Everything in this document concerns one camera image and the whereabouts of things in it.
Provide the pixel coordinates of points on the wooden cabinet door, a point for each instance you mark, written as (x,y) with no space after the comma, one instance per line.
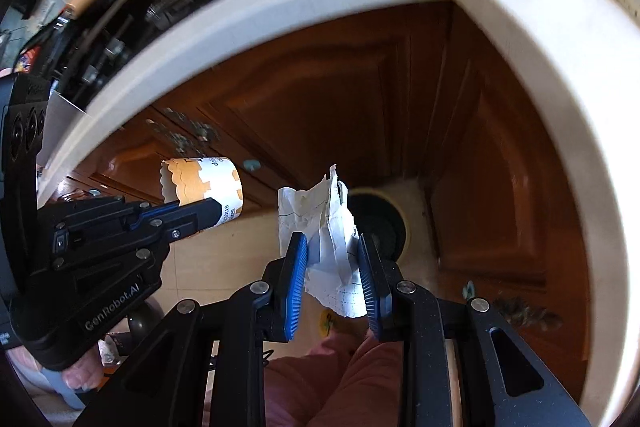
(525,182)
(325,97)

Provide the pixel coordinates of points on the round beige trash bin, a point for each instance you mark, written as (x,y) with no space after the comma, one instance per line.
(380,217)

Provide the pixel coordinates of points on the white paper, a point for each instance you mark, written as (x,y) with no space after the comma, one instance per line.
(325,217)

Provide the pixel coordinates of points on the orange white paper cup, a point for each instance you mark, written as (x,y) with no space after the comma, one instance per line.
(200,179)

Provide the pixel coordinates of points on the wooden cabinet drawer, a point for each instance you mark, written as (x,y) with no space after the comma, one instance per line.
(125,162)

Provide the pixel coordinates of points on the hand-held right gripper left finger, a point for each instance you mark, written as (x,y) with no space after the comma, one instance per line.
(296,287)

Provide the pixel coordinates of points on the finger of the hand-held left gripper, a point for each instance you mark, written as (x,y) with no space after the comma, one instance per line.
(100,217)
(200,217)

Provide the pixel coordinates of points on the teal round cabinet knob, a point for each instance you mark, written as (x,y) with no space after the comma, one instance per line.
(251,165)
(469,289)

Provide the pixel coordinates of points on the person's pink pants leg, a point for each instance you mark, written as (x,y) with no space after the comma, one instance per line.
(330,382)

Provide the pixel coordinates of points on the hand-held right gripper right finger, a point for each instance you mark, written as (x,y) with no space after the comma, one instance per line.
(372,287)

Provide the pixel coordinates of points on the person's left hand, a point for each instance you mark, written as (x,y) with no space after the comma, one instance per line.
(80,374)

